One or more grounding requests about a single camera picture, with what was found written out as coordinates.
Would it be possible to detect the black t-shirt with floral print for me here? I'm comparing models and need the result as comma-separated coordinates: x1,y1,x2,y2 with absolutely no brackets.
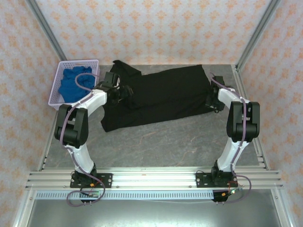
100,60,216,133

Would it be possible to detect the blue crumpled cloth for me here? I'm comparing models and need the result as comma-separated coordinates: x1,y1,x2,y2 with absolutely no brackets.
58,66,95,104

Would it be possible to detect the lavender plastic basket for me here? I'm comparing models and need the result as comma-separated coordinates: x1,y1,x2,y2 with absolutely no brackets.
48,59,100,111

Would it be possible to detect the small green circuit board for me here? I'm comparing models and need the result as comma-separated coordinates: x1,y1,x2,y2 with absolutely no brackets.
80,191,100,198
221,188,242,198

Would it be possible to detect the steel sheet lower panel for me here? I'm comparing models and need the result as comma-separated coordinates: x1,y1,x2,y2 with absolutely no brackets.
26,200,285,227

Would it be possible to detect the aluminium frame post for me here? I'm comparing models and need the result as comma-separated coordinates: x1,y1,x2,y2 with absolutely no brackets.
26,0,68,62
235,0,281,71

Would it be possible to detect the aluminium table side rail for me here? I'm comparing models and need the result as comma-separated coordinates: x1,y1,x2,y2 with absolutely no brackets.
36,111,60,171
233,65,270,170

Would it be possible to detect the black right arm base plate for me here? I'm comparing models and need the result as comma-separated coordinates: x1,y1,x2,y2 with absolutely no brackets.
196,172,240,189

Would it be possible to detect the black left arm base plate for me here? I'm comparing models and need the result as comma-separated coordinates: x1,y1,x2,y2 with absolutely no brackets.
70,173,113,189

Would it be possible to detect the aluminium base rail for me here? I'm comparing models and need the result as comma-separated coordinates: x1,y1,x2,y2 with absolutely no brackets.
26,166,285,190

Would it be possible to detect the grey slotted cable duct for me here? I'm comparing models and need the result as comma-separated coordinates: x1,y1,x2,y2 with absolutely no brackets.
35,190,215,201

